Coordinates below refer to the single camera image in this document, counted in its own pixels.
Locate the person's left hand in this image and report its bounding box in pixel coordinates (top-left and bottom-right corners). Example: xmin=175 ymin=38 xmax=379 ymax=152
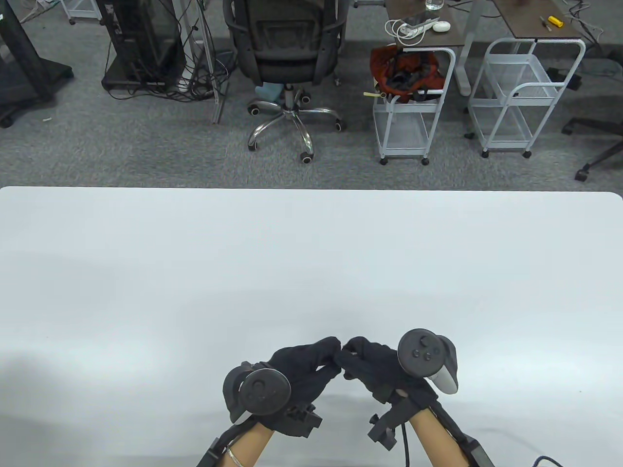
xmin=268 ymin=337 xmax=342 ymax=409

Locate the person's right hand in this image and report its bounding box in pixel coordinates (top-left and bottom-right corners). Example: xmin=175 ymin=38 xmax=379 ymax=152
xmin=336 ymin=337 xmax=441 ymax=407

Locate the black forearm sensor box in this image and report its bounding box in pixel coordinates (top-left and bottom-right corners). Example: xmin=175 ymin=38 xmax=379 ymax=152
xmin=458 ymin=435 xmax=495 ymax=467
xmin=196 ymin=438 xmax=222 ymax=467

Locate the person's right forearm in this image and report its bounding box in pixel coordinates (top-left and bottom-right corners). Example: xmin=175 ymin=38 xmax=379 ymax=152
xmin=409 ymin=406 xmax=468 ymax=467

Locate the person's left forearm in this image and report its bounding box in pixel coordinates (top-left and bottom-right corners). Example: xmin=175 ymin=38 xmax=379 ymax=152
xmin=229 ymin=421 xmax=275 ymax=467

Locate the dark grey tracking controller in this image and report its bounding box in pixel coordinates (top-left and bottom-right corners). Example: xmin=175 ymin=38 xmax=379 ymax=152
xmin=223 ymin=361 xmax=292 ymax=424
xmin=398 ymin=329 xmax=459 ymax=395

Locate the white metal trolley cart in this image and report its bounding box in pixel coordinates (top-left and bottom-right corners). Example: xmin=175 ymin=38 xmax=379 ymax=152
xmin=372 ymin=46 xmax=457 ymax=166
xmin=468 ymin=38 xmax=587 ymax=159

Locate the red and black bag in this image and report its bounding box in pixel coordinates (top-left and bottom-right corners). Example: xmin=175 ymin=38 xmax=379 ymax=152
xmin=370 ymin=45 xmax=446 ymax=104

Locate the black office chair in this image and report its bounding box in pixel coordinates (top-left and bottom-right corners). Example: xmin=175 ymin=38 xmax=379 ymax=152
xmin=223 ymin=0 xmax=350 ymax=164

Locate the black chair base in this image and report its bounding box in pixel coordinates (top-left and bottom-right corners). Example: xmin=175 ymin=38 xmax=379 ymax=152
xmin=562 ymin=117 xmax=623 ymax=182

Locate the white desk leg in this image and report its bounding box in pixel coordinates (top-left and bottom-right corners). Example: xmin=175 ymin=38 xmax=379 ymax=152
xmin=455 ymin=0 xmax=489 ymax=96

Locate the brown top desk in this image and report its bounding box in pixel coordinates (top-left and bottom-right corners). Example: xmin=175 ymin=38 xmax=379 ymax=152
xmin=385 ymin=0 xmax=465 ymax=48
xmin=494 ymin=0 xmax=585 ymax=39

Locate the white power strip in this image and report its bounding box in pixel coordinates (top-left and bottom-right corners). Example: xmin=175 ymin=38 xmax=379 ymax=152
xmin=398 ymin=18 xmax=441 ymax=36

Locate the black power adapter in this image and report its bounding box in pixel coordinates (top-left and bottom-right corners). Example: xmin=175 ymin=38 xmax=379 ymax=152
xmin=545 ymin=67 xmax=582 ymax=90

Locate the black computer tower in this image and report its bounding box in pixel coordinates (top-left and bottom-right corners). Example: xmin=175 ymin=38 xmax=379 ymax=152
xmin=96 ymin=0 xmax=188 ymax=90

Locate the black rolling stand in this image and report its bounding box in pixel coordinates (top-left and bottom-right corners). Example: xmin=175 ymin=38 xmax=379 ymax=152
xmin=0 ymin=0 xmax=74 ymax=128

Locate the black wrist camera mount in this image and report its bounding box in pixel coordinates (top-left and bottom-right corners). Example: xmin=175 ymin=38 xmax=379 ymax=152
xmin=367 ymin=389 xmax=434 ymax=450
xmin=285 ymin=403 xmax=323 ymax=438

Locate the aluminium frame post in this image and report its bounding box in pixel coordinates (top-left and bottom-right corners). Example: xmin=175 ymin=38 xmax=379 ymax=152
xmin=181 ymin=0 xmax=228 ymax=125

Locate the black cable bundle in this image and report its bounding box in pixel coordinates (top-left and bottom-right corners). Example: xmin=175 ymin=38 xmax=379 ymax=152
xmin=105 ymin=46 xmax=239 ymax=103

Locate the coiled white cable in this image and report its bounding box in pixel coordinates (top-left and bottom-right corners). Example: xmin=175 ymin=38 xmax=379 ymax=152
xmin=385 ymin=18 xmax=425 ymax=48

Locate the grey cable bundle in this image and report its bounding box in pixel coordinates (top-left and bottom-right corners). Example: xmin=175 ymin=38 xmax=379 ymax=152
xmin=565 ymin=0 xmax=606 ymax=47

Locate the white wire rack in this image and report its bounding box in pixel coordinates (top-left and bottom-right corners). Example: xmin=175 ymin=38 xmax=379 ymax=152
xmin=61 ymin=0 xmax=104 ymax=25

